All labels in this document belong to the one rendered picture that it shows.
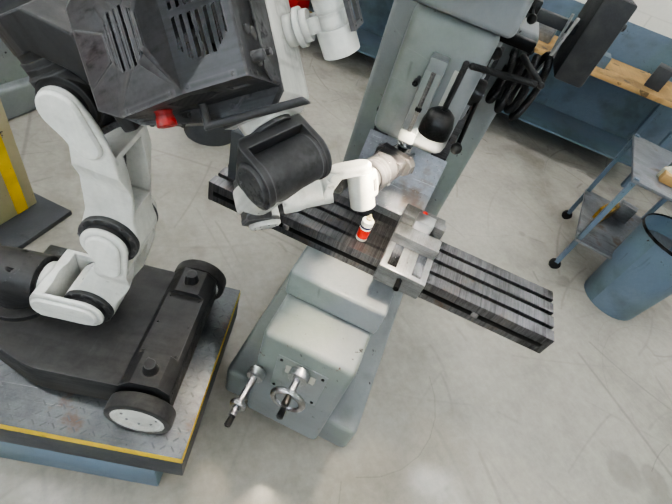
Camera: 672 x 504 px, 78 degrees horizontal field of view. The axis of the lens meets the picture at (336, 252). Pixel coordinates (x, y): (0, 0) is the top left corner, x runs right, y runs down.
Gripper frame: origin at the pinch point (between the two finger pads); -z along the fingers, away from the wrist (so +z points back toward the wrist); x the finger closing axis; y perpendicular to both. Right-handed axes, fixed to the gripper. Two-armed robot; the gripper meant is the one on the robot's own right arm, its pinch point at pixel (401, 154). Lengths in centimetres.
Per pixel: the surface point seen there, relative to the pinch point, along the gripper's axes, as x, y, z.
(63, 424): 37, 84, 93
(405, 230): -12.2, 20.7, 2.4
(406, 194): -0.2, 30.4, -29.2
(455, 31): -2.6, -36.9, 9.0
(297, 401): -16, 58, 51
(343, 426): -32, 104, 26
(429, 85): -3.3, -25.8, 12.8
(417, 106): -2.6, -20.3, 12.7
